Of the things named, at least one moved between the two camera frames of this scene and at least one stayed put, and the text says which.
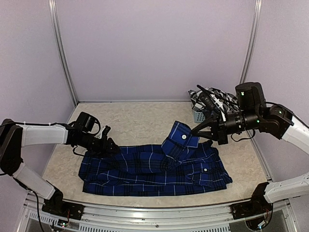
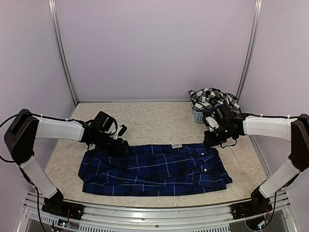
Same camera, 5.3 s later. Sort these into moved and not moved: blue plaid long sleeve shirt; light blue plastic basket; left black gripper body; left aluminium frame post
Moved: left black gripper body; blue plaid long sleeve shirt
Not moved: light blue plastic basket; left aluminium frame post
